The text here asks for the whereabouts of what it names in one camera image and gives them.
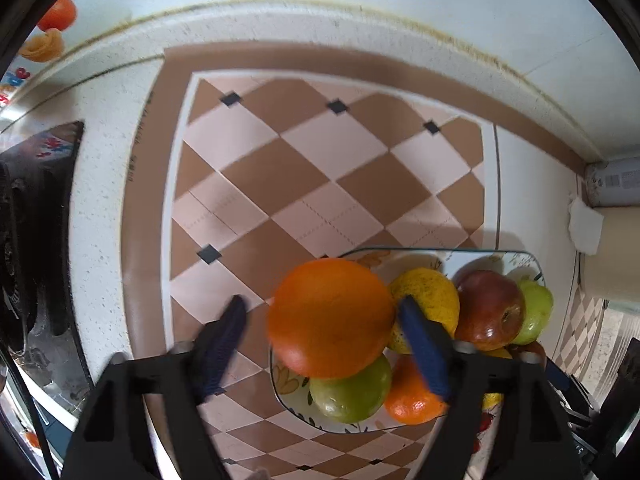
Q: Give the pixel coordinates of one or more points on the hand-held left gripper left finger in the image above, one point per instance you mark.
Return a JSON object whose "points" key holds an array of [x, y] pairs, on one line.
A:
{"points": [[225, 347]]}

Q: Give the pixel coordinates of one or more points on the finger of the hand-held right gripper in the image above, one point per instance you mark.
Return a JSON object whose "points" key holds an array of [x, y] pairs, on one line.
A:
{"points": [[560, 377]]}

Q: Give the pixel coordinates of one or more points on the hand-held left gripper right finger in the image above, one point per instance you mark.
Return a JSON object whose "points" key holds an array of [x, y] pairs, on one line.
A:
{"points": [[425, 355]]}

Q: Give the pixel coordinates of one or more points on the dark red apple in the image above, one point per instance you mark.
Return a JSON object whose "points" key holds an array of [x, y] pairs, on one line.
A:
{"points": [[536, 346]]}

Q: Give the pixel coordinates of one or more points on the yellow speckled orange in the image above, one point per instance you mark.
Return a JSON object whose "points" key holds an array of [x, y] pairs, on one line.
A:
{"points": [[435, 300]]}

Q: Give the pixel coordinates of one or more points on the red and green apple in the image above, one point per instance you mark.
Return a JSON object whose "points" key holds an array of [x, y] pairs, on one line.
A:
{"points": [[487, 305]]}

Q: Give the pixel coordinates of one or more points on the floral patterned plate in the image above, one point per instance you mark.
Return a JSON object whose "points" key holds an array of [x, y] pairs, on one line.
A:
{"points": [[295, 387]]}

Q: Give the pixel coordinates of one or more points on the cherry tomato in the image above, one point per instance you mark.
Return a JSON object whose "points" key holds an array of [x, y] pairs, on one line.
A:
{"points": [[485, 422], [475, 446]]}

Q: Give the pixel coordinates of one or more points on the cream utensil holder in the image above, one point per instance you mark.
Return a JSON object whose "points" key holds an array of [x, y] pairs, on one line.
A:
{"points": [[617, 255]]}

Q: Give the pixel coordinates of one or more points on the white tissue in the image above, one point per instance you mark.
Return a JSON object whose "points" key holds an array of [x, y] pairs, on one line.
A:
{"points": [[585, 227]]}

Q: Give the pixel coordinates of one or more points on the brown checkered table mat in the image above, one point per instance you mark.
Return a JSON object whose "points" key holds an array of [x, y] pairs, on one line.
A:
{"points": [[300, 170]]}

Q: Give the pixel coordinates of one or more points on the grey labelled can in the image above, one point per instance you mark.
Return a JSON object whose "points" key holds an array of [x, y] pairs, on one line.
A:
{"points": [[615, 182]]}

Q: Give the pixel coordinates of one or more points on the black gas stove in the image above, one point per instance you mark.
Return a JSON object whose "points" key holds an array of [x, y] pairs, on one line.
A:
{"points": [[35, 240]]}

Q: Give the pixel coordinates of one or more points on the colourful lettering wall sticker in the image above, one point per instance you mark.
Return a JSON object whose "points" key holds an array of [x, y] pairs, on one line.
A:
{"points": [[12, 85]]}

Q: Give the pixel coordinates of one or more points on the cut persimmon wall sticker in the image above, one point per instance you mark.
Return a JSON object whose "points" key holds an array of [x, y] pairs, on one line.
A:
{"points": [[42, 46]]}

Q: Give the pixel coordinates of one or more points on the whole persimmon wall sticker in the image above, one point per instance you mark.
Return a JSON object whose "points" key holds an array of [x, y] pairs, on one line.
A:
{"points": [[57, 12]]}

